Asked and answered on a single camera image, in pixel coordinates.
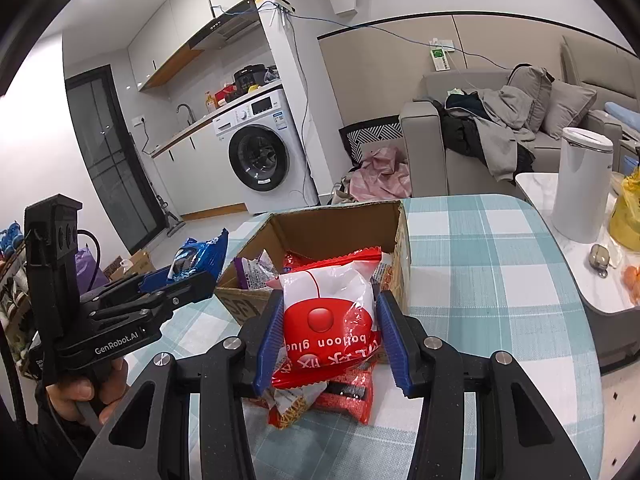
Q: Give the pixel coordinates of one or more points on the white green wall device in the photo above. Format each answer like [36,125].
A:
[440,58]

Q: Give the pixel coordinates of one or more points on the white kitchen base cabinet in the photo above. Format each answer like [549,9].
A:
[185,170]

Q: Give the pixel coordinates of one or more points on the yellow bottle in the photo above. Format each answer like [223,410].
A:
[209,102]

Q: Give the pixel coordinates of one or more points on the blue cookie packet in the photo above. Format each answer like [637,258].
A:
[200,255]

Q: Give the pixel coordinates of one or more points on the red white balloon packet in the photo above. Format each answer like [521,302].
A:
[325,300]

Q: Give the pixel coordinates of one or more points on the cardboard box with green print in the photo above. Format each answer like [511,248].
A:
[135,262]

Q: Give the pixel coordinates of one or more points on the dark glass door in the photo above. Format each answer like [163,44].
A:
[105,160]

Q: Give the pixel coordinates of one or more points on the black pressure cooker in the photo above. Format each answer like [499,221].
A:
[249,77]

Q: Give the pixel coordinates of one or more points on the white router box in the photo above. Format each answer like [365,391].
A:
[281,2]

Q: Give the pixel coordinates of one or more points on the white side table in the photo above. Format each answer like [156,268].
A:
[570,270]

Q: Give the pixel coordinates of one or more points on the grey pillow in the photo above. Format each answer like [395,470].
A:
[530,95]
[570,107]

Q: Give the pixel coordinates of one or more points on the white bin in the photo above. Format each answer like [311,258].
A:
[580,185]

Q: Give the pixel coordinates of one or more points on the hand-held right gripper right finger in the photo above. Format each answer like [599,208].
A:
[395,345]

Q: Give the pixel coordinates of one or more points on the black white patterned bag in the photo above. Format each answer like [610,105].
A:
[370,132]

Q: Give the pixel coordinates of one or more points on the red box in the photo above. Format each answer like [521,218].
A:
[225,96]

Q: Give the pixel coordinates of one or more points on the purple bag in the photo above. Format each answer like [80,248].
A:
[90,270]

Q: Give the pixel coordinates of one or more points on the dark plastic bag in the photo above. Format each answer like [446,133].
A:
[271,76]

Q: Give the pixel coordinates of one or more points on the small purple snack packet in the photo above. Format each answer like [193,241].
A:
[252,272]

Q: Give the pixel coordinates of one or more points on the brown cardboard box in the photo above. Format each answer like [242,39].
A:
[325,230]

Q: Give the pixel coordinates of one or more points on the pink bag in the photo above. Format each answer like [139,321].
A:
[380,175]

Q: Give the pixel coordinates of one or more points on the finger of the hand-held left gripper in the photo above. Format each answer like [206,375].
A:
[190,290]
[155,280]

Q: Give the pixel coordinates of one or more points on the person's left hand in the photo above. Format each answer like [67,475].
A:
[67,395]

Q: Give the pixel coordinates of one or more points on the curved kitchen faucet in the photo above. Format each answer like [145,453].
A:
[186,110]

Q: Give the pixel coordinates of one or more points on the red barcode snack packet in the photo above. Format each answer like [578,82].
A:
[350,395]

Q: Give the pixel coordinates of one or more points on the grey garment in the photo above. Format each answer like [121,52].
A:
[505,130]

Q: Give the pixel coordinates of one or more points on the yellow plastic bag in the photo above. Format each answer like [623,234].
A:
[627,215]

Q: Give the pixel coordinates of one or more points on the white wall socket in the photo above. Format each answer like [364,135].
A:
[137,121]

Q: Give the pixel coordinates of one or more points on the light blue pillow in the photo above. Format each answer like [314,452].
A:
[622,114]

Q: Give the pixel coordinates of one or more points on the white orange noodle packet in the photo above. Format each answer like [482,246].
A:
[292,405]
[387,275]

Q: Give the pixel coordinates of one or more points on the person's left forearm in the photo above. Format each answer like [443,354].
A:
[40,447]

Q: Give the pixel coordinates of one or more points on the shoe rack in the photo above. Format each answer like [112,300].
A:
[10,285]

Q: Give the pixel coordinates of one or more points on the red cone chips packet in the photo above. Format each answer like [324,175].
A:
[295,262]

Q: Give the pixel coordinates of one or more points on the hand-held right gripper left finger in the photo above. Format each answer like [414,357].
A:
[270,345]

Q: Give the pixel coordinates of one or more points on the white washing machine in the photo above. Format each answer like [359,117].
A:
[260,155]

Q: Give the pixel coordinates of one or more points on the black garment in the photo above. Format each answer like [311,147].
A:
[457,132]

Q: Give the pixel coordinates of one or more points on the orange tangerine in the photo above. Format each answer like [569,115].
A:
[632,282]

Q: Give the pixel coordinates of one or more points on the stick vacuum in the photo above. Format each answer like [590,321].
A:
[170,217]

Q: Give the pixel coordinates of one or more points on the white wall cabinets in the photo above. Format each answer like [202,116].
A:
[170,35]

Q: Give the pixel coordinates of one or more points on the steel range hood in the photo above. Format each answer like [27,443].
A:
[225,25]

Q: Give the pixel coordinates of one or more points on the grey sofa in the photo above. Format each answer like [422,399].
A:
[425,150]

